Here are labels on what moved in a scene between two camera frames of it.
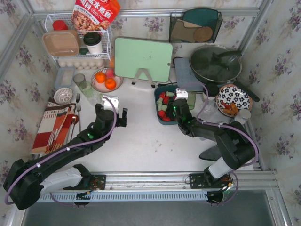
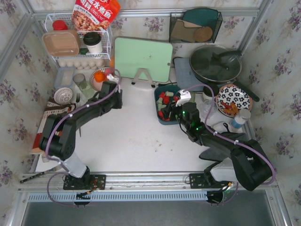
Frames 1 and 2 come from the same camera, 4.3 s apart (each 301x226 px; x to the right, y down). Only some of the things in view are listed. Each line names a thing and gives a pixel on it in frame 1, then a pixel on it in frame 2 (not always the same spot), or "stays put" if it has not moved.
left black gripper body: (118, 118) → (106, 87)
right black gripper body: (171, 111) stays put
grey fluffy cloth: (212, 153) stays put
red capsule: (162, 114) stays put
